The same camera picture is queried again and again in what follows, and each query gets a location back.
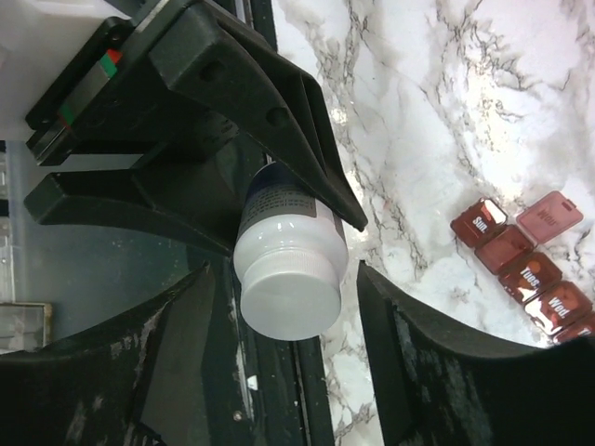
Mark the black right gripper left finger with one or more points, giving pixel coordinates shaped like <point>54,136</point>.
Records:
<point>134,379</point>

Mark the white pill bottle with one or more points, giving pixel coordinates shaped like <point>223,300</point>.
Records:
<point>290,258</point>

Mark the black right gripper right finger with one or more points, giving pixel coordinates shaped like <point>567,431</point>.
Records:
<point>438,381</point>

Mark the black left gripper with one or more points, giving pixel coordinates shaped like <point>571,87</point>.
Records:
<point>116,97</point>

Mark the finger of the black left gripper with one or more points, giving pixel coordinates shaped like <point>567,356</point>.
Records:
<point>209,57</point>

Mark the red weekly pill organizer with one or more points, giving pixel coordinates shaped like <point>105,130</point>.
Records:
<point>511,249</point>

